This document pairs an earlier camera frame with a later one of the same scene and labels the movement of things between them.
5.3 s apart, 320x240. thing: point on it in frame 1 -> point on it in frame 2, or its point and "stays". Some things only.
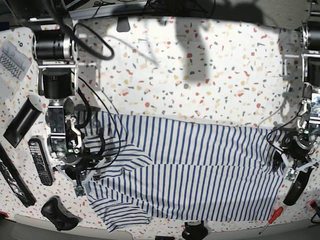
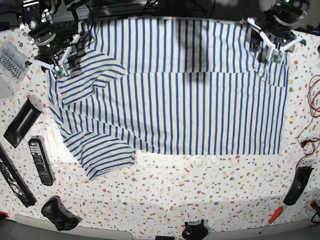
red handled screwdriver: x=277 y=213 stays
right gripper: x=296 y=149 -> x=274 y=53
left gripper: x=78 y=173 -> x=59 y=70
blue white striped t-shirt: x=144 y=172 -> x=169 y=86
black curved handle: x=298 y=187 stays
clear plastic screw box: x=14 y=66 stays
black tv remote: x=41 y=160 stays
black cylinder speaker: x=33 y=107 stays
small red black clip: x=313 y=204 stays
